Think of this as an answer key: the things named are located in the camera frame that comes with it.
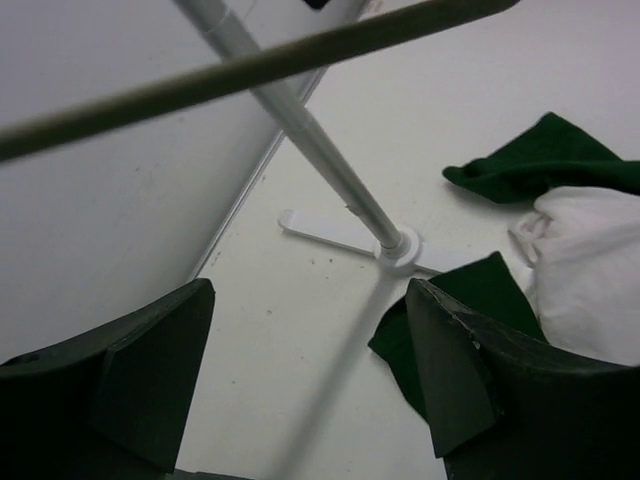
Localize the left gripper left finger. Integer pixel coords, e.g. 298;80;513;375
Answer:
1;279;215;479

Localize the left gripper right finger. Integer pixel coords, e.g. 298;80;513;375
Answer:
406;280;639;479

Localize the green and white t-shirt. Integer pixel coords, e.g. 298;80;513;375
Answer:
367;111;640;426

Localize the wooden clothes hanger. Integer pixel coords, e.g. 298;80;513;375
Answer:
1;1;514;163

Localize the white and silver clothes rack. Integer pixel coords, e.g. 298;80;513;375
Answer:
169;0;471;275

